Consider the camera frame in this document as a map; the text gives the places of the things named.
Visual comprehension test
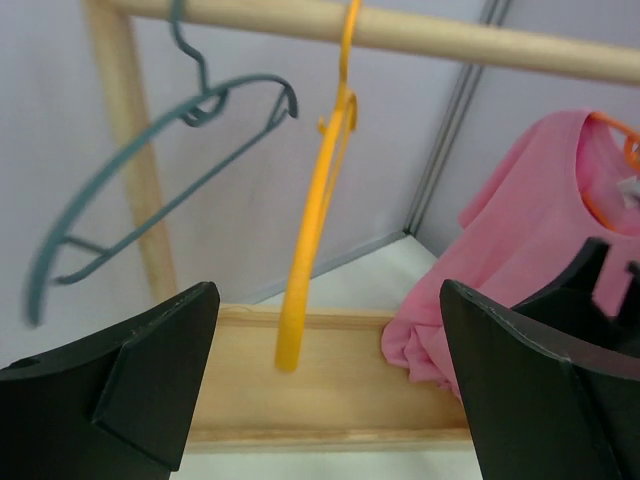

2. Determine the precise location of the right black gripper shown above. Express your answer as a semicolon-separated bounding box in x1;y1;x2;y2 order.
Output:
513;238;639;370

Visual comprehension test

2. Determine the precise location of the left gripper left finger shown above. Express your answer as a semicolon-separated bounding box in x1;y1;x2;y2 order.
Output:
1;282;220;479

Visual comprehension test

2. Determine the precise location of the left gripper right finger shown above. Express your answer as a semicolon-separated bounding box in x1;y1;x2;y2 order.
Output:
440;280;639;479

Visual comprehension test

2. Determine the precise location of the yellow plastic hanger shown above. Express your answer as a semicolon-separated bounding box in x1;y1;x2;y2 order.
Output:
275;1;362;373

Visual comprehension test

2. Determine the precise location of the orange plastic hanger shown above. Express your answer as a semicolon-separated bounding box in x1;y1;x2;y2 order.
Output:
575;112;639;236

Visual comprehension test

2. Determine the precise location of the grey-blue plastic hanger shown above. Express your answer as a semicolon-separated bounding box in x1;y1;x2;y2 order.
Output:
24;1;299;328

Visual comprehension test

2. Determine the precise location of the pink t-shirt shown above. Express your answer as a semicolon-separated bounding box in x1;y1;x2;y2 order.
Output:
381;110;639;391

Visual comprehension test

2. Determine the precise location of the wooden clothes rack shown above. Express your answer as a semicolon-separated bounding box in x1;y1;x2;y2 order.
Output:
111;1;639;452

